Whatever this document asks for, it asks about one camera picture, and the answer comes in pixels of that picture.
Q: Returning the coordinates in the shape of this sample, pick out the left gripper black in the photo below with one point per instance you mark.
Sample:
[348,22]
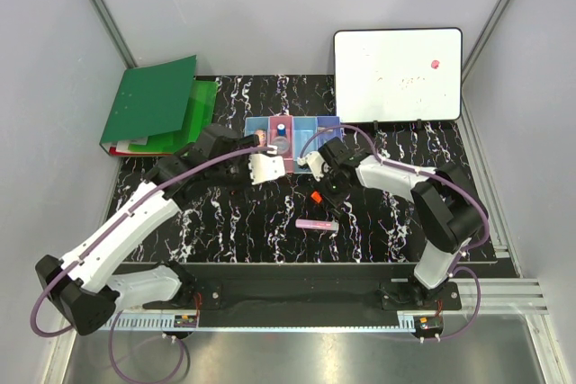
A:
[247,182]

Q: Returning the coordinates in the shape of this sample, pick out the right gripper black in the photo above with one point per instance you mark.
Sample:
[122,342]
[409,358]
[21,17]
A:
[338,199]

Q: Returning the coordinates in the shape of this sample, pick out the orange cap black marker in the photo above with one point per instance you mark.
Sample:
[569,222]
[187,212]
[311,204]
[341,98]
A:
[319,199]

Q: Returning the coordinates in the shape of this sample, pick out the pink purple pen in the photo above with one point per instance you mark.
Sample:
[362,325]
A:
[307,224]

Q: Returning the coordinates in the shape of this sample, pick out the round clear plastic container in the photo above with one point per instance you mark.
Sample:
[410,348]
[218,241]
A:
[282,144]

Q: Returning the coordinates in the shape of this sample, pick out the purple plastic drawer box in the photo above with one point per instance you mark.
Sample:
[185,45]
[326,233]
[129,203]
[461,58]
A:
[327,129]

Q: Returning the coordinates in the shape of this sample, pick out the blue white glue bottle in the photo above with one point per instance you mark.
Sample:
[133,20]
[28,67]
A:
[281,130]

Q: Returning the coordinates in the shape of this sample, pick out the pink plastic drawer box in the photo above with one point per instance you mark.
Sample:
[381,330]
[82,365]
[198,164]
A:
[287,120]

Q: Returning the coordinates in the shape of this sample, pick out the white whiteboard black frame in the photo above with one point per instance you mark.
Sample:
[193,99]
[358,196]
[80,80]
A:
[386,75]

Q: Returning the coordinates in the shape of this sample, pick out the pink crayon tube case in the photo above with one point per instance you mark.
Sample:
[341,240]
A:
[262,137]

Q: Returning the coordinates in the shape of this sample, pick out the light blue end drawer box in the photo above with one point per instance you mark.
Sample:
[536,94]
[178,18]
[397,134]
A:
[254,123]

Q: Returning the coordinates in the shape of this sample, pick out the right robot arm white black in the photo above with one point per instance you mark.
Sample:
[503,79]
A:
[449,211]

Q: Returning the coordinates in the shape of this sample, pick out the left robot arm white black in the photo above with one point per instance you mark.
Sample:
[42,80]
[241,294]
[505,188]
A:
[126,231]

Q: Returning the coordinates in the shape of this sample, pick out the green transparent plastic folder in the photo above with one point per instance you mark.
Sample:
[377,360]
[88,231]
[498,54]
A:
[199,110]

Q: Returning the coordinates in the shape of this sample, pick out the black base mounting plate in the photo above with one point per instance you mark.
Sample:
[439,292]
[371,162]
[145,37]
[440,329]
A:
[299,297]

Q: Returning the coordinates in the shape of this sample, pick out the red folder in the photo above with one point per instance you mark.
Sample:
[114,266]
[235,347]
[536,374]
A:
[134,148]

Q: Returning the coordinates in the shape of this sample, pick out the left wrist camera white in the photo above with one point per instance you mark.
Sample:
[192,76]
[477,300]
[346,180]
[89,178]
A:
[263,168]

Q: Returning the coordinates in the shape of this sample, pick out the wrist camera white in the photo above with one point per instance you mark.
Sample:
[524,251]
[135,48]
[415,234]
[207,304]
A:
[312,163]
[263,168]

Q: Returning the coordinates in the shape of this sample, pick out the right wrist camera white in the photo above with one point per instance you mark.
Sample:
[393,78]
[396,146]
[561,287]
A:
[312,163]

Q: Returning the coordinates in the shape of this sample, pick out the green ring binder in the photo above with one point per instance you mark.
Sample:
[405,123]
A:
[149,101]

